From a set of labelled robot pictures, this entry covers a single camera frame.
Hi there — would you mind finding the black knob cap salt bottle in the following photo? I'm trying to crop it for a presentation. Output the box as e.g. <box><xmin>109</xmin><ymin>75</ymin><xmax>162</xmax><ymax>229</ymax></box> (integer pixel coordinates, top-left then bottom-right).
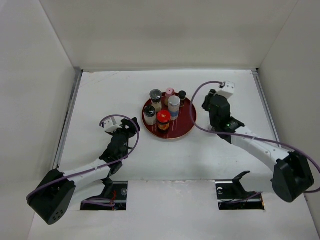
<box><xmin>143</xmin><ymin>105</ymin><xmax>157</xmax><ymax>126</ymax></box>

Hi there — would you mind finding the small black cap spice bottle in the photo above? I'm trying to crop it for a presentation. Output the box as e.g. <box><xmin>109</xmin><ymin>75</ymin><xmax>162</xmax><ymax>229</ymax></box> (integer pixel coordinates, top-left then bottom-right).
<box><xmin>178</xmin><ymin>90</ymin><xmax>187</xmax><ymax>108</ymax></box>

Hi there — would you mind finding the red lid chili sauce jar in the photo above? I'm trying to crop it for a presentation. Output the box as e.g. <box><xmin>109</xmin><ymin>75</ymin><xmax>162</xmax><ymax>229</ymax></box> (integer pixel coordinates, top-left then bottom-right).
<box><xmin>156</xmin><ymin>110</ymin><xmax>171</xmax><ymax>132</ymax></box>

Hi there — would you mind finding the clear cap salt grinder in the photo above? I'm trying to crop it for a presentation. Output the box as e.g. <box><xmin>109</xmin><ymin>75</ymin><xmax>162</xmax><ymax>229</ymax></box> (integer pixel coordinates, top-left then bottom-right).
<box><xmin>149</xmin><ymin>89</ymin><xmax>162</xmax><ymax>113</ymax></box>

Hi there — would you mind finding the tall silver lid jar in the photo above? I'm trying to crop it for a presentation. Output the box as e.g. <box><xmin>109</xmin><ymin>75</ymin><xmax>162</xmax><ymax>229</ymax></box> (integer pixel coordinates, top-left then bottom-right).
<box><xmin>168</xmin><ymin>95</ymin><xmax>181</xmax><ymax>121</ymax></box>

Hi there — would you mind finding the pink lid spice jar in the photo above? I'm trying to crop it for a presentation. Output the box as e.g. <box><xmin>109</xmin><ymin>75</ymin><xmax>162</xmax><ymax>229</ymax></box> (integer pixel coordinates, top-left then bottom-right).
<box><xmin>164</xmin><ymin>87</ymin><xmax>175</xmax><ymax>106</ymax></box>

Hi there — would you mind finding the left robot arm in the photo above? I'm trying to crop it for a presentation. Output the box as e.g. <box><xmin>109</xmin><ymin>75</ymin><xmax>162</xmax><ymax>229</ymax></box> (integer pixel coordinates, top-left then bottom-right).
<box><xmin>26</xmin><ymin>114</ymin><xmax>140</xmax><ymax>225</ymax></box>

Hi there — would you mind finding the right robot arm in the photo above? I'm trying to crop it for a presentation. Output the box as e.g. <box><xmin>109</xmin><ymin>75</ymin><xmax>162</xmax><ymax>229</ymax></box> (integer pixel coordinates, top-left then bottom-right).
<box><xmin>202</xmin><ymin>89</ymin><xmax>315</xmax><ymax>203</ymax></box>

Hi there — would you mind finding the red round tray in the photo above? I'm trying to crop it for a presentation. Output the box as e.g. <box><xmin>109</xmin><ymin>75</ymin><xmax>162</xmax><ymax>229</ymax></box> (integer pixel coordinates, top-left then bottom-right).
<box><xmin>141</xmin><ymin>97</ymin><xmax>197</xmax><ymax>140</ymax></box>

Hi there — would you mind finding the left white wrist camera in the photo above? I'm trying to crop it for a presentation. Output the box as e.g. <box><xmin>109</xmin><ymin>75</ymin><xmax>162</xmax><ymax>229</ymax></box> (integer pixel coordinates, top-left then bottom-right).
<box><xmin>99</xmin><ymin>117</ymin><xmax>121</xmax><ymax>134</ymax></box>

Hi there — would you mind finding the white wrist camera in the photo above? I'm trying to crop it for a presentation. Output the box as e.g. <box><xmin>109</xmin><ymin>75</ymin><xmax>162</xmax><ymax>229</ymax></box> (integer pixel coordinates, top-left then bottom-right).
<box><xmin>99</xmin><ymin>117</ymin><xmax>121</xmax><ymax>134</ymax></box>
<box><xmin>217</xmin><ymin>81</ymin><xmax>236</xmax><ymax>99</ymax></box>

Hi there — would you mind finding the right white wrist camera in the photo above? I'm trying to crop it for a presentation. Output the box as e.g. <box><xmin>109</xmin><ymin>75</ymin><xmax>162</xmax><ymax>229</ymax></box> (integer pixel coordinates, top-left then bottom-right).
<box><xmin>217</xmin><ymin>81</ymin><xmax>236</xmax><ymax>99</ymax></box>

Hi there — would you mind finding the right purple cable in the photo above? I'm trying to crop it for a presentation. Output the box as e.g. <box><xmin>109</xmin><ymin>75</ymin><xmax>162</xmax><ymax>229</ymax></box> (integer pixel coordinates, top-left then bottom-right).
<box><xmin>189</xmin><ymin>80</ymin><xmax>320</xmax><ymax>195</ymax></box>

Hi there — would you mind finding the purple cable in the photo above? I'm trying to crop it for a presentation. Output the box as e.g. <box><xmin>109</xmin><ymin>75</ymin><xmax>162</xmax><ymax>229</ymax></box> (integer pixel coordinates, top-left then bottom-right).
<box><xmin>26</xmin><ymin>114</ymin><xmax>140</xmax><ymax>209</ymax></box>
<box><xmin>189</xmin><ymin>80</ymin><xmax>320</xmax><ymax>195</ymax></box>

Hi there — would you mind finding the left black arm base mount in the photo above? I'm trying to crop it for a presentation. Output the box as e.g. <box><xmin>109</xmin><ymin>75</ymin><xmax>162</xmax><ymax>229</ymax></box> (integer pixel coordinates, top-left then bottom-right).
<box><xmin>80</xmin><ymin>178</ymin><xmax>129</xmax><ymax>211</ymax></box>

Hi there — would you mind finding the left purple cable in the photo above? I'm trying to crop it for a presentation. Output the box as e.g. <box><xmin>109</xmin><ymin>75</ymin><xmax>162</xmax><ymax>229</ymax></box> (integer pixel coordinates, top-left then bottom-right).
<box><xmin>26</xmin><ymin>114</ymin><xmax>140</xmax><ymax>209</ymax></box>

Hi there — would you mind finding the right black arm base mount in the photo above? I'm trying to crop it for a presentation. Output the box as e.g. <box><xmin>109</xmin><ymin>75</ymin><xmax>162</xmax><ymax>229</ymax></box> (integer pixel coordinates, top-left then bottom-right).
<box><xmin>215</xmin><ymin>171</ymin><xmax>265</xmax><ymax>211</ymax></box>

